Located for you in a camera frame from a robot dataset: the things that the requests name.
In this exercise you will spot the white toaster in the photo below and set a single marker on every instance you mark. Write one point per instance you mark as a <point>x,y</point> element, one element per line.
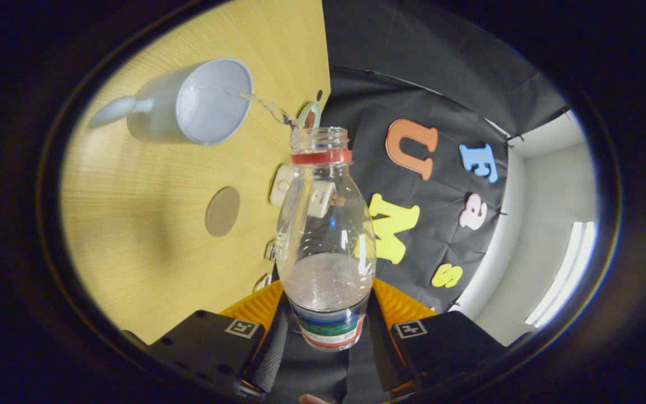
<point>281,188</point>

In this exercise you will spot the long ceiling light panel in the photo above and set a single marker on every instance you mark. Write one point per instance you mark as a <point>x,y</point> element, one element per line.
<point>564,275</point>

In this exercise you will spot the wooden table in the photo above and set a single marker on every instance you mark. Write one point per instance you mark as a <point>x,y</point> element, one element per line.
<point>149,224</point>

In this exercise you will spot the clear plastic juice bottle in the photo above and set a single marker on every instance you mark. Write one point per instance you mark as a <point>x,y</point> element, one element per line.
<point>323,224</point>

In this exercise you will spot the black backdrop cloth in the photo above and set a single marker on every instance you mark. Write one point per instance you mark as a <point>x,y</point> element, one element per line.
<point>413,84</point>

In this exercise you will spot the brown sausage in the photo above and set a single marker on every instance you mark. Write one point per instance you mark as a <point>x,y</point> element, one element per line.
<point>310,119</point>

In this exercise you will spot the green plate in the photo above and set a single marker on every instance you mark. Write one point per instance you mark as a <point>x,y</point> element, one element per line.
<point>302,115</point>

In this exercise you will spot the white divided sauce tray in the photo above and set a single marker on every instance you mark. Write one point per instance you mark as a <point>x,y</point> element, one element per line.
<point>261,283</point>

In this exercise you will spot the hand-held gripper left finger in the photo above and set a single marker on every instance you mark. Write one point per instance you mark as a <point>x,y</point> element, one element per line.
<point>270,359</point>

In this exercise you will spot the brown bread slice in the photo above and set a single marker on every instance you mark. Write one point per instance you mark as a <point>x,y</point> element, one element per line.
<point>338,199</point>

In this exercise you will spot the white cup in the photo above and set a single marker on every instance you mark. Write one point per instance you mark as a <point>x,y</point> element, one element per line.
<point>211,104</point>

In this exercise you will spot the round brown coaster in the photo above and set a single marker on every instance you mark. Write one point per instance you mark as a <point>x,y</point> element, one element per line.
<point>222,211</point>

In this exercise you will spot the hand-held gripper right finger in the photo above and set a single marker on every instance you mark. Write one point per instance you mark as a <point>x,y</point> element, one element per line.
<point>382,353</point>

